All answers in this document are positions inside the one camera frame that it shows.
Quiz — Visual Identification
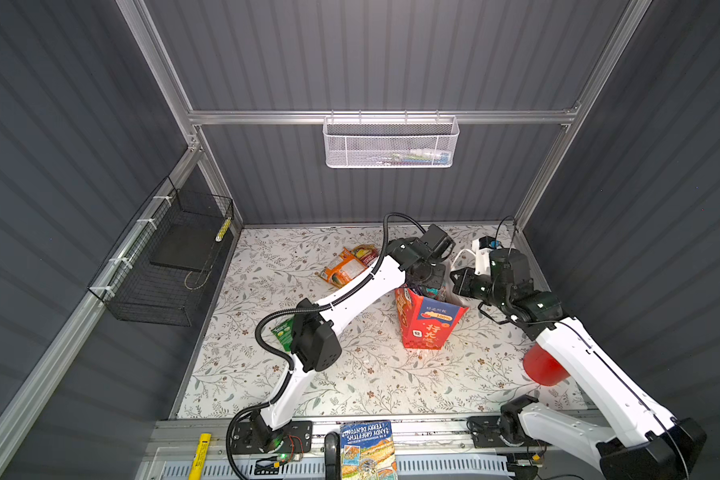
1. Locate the white wire wall basket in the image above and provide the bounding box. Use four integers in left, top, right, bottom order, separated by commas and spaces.
322, 115, 460, 169

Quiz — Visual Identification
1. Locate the orange fruits candy bag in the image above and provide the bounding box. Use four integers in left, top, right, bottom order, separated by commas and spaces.
318, 249, 367, 288

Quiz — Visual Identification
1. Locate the green spring tea candy bag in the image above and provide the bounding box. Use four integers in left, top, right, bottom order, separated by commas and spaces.
271, 318, 293, 353

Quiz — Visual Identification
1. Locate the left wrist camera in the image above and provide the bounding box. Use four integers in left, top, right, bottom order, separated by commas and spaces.
420, 224, 455, 262

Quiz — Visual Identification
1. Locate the colourful book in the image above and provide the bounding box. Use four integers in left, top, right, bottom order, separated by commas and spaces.
340, 420, 398, 480

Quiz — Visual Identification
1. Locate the black wire side basket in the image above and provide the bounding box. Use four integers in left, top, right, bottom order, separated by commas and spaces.
89, 179, 235, 327

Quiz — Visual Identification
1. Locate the black corrugated cable conduit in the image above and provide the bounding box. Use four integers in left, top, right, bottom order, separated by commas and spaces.
225, 212, 427, 480

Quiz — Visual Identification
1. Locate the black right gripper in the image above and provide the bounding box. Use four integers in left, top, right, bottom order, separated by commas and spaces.
448, 266, 506, 312

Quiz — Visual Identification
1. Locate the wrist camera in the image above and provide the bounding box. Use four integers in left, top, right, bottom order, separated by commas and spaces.
420, 224, 455, 262
471, 235, 503, 275

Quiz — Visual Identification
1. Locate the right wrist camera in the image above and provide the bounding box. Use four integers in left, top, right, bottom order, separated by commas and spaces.
471, 235, 503, 275

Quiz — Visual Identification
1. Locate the orange Fox's candy bag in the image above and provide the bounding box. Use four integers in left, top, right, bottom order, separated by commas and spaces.
351, 244, 379, 268

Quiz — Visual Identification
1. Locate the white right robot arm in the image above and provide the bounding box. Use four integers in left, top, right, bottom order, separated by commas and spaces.
450, 248, 707, 479

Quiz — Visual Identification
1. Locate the red pencil cup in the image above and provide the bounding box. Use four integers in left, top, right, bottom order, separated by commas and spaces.
523, 343, 570, 387

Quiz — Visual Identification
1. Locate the red paper gift bag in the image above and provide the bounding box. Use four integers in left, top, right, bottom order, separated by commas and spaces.
395, 263, 469, 350

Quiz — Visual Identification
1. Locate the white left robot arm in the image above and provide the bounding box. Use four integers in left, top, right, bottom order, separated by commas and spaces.
235, 225, 454, 452

